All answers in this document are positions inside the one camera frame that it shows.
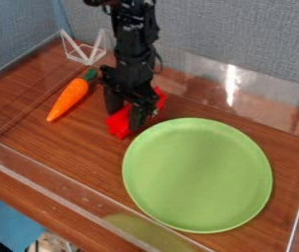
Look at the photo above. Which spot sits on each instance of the green round plate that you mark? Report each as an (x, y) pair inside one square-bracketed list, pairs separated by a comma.
[(197, 175)]

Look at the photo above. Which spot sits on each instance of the orange toy carrot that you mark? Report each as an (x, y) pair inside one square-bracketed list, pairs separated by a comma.
[(71, 95)]

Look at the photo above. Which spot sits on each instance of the clear acrylic enclosure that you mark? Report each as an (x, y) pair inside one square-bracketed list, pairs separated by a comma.
[(60, 167)]

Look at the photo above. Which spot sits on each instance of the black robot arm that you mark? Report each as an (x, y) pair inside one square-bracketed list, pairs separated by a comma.
[(134, 26)]

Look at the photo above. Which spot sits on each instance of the red rectangular block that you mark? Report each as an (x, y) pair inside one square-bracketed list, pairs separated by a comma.
[(118, 121)]

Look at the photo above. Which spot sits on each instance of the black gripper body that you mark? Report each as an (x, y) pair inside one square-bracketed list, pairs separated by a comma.
[(130, 77)]

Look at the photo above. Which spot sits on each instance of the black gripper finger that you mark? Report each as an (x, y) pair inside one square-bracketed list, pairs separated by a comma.
[(114, 101), (138, 115)]

